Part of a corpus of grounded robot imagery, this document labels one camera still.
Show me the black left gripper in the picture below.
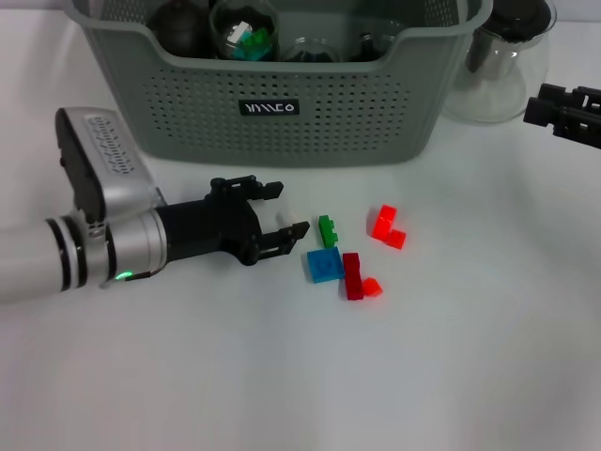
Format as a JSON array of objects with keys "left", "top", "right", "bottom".
[{"left": 154, "top": 174, "right": 312, "bottom": 268}]

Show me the green toy brick with side studs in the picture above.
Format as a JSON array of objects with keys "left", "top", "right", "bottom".
[{"left": 317, "top": 214, "right": 340, "bottom": 249}]

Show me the blue square toy plate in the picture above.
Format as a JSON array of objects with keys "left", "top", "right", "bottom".
[{"left": 305, "top": 246, "right": 347, "bottom": 285}]

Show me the dark red long toy brick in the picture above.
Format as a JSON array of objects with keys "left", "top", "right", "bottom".
[{"left": 341, "top": 252, "right": 365, "bottom": 302}]

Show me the grey-green perforated storage bin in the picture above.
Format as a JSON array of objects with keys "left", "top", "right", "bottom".
[{"left": 63, "top": 0, "right": 495, "bottom": 169}]

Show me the glass carafe with black lid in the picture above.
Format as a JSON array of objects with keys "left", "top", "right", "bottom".
[{"left": 443, "top": 0, "right": 558, "bottom": 124}]

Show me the large orange-red toy brick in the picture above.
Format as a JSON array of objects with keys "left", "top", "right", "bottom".
[{"left": 370, "top": 204, "right": 398, "bottom": 243}]

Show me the dark clay teapot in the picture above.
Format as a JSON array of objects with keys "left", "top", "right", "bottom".
[{"left": 148, "top": 0, "right": 213, "bottom": 57}]

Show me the dark left arm cable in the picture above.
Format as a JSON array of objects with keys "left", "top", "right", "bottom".
[{"left": 124, "top": 268, "right": 163, "bottom": 283}]

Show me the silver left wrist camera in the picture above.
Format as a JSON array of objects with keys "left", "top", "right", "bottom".
[{"left": 54, "top": 106, "right": 166, "bottom": 225}]

